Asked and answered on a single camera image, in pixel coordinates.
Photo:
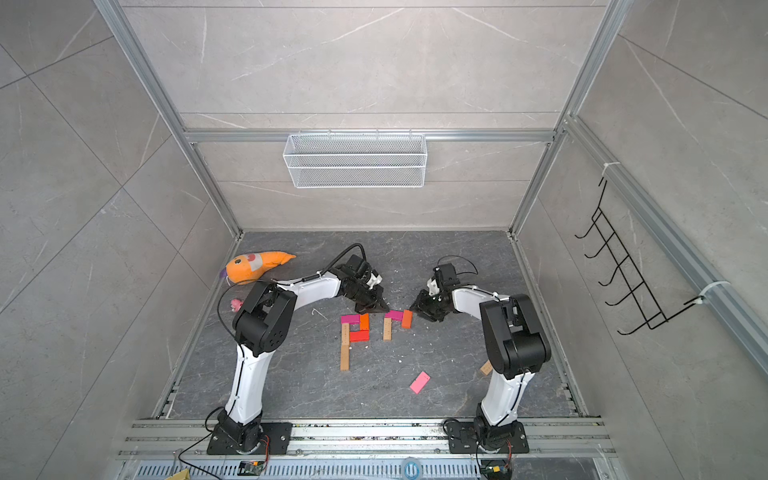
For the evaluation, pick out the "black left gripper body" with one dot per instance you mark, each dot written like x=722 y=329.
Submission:
x=364 y=293

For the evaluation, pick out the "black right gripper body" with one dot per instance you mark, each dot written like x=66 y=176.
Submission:
x=439 y=312

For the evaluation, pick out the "magenta block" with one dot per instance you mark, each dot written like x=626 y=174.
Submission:
x=394 y=315
x=350 y=319

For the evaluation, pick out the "wooden block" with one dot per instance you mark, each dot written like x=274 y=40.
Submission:
x=486 y=368
x=387 y=329
x=345 y=357
x=345 y=334

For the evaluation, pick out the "dark orange block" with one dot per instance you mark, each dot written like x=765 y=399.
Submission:
x=407 y=319

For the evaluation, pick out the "red block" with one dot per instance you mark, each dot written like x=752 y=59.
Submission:
x=359 y=336

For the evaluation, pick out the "pink block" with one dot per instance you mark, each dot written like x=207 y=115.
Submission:
x=420 y=382

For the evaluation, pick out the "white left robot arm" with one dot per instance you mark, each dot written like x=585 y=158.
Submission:
x=263 y=322

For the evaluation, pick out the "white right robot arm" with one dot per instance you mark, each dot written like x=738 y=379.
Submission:
x=516 y=346

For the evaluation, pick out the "orange plush toy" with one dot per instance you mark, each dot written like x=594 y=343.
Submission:
x=251 y=266

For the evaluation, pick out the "small pink toy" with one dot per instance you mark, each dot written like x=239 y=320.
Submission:
x=236 y=305

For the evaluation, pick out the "white wire basket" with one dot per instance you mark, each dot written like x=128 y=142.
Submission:
x=356 y=160

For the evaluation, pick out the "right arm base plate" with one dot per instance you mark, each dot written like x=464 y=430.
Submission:
x=462 y=437

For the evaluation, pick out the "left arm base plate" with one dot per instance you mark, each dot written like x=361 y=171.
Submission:
x=270 y=437

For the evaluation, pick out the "black wire hook rack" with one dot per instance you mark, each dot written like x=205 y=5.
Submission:
x=627 y=272

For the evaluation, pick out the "aluminium rail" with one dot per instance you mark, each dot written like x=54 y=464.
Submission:
x=367 y=439

